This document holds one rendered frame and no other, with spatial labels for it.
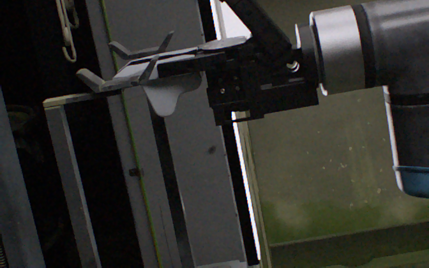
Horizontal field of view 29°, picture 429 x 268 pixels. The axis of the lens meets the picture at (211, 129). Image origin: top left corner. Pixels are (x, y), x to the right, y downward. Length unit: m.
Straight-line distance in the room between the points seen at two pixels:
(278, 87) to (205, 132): 0.52
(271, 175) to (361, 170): 0.31
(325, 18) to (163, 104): 0.19
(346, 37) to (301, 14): 2.26
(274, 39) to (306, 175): 2.04
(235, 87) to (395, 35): 0.17
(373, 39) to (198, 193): 0.64
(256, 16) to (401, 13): 0.15
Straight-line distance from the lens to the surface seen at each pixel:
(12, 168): 0.94
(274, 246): 2.83
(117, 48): 0.98
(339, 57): 0.85
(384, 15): 0.86
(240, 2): 0.86
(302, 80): 0.88
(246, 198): 1.43
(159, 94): 0.87
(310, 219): 2.85
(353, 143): 2.92
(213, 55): 0.84
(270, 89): 0.88
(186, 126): 1.38
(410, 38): 0.86
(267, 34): 0.86
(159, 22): 1.36
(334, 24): 0.86
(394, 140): 0.91
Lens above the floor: 1.22
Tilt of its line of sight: 13 degrees down
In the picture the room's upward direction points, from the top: 11 degrees counter-clockwise
